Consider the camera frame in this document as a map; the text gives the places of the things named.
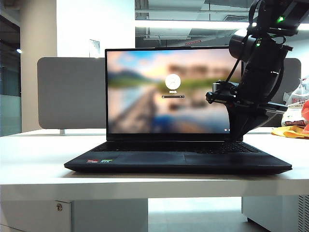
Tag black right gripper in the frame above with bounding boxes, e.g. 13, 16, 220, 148
205, 91, 288, 142

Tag white drawer cabinet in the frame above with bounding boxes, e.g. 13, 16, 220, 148
0, 200, 148, 232

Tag orange-red soft object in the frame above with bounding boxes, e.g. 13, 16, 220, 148
300, 100, 309, 135

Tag white plastic bag red print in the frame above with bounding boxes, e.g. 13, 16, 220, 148
281, 77, 309, 128

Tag ceiling air vent grille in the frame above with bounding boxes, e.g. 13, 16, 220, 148
223, 14, 252, 23

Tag grey ceiling cable tray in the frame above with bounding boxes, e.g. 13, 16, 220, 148
143, 35, 191, 41

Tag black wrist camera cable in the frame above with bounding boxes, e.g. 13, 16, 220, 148
225, 59, 243, 83

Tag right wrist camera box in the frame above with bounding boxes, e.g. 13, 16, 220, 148
212, 81, 239, 95

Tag white cabinet with vent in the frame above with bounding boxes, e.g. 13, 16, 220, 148
241, 195, 309, 232

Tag grey fabric desk divider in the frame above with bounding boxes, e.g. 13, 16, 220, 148
37, 57, 302, 130

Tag long ceiling light strip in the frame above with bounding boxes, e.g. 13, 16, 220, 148
134, 20, 309, 31

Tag black laptop computer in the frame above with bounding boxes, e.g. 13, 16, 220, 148
64, 47, 293, 175

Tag yellow cloth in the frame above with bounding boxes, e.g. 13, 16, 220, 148
270, 125, 309, 140

